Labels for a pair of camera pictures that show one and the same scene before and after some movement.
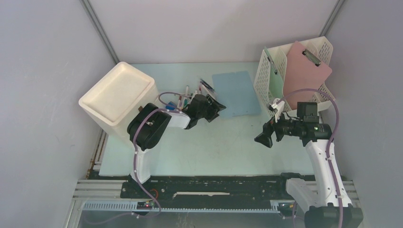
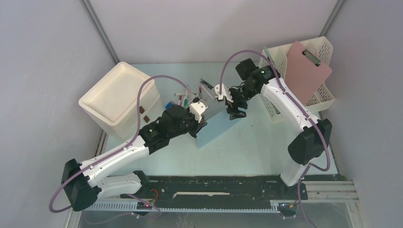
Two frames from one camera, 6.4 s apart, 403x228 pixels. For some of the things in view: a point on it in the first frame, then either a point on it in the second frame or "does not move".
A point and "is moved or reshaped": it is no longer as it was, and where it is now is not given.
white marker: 208,92 does not move
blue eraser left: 171,106 does not move
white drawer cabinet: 111,102 does not move
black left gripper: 214,107 → 197,127
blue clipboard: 235,91 is moved or reshaped
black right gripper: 268,128 → 234,112
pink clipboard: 302,71 does not move
